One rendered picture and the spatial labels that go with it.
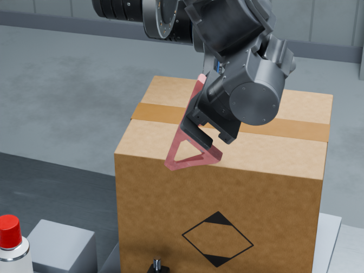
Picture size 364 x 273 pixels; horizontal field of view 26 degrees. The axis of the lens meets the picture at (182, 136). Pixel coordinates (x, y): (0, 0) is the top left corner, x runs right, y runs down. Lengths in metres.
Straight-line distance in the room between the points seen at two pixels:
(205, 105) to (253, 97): 0.11
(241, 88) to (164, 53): 2.98
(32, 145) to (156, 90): 1.96
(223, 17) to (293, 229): 0.37
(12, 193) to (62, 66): 2.25
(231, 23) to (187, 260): 0.45
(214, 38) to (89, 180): 0.71
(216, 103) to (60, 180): 0.66
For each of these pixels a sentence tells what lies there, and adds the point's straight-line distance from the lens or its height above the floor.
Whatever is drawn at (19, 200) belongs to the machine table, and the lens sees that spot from 1.55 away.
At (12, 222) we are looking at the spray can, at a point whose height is 1.08.
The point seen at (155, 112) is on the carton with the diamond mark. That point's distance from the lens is 1.23.
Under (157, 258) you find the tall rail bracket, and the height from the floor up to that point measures 0.99.
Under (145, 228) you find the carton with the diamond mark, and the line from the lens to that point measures 1.21.
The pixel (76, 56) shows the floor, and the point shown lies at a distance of 3.86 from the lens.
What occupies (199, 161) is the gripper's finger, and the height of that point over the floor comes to 1.19.
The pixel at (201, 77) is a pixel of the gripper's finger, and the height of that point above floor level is 1.24.
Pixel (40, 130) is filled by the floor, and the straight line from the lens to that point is 3.31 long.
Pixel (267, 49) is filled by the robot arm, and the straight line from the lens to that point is 0.94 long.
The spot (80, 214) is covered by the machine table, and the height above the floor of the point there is 0.83.
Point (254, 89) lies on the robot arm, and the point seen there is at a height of 1.33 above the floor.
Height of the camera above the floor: 1.76
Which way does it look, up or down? 33 degrees down
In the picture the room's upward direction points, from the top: straight up
